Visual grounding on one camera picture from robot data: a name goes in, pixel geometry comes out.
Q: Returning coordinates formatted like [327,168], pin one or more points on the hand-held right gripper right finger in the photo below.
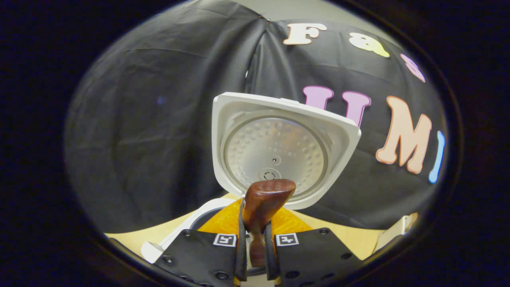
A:
[310,259]

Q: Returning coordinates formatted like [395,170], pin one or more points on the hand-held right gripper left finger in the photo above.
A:
[199,259]

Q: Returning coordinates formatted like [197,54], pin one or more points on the brown wooden spoon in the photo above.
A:
[265,197]

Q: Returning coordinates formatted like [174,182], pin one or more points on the white rice cooker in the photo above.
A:
[275,151]

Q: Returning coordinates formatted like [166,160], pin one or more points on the white toaster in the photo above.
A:
[392,235]

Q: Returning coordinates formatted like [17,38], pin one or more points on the toast slice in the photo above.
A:
[412,218]

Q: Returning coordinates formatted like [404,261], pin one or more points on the black backdrop cloth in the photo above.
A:
[151,139]

